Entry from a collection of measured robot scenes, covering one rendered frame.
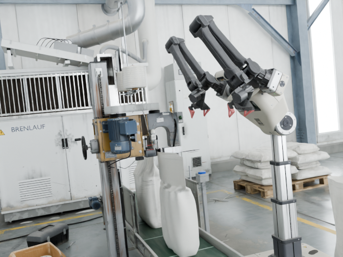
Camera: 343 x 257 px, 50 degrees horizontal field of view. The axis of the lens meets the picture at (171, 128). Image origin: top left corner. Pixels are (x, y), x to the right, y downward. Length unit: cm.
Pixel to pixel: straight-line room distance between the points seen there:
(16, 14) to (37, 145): 252
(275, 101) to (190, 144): 445
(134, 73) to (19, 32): 447
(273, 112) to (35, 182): 388
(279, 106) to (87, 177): 371
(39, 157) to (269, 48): 524
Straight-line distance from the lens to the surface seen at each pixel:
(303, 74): 829
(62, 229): 436
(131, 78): 260
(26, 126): 542
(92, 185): 555
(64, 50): 525
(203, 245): 274
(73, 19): 698
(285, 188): 254
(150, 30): 614
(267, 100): 227
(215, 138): 752
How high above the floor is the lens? 136
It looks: 3 degrees down
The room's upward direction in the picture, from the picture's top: 6 degrees counter-clockwise
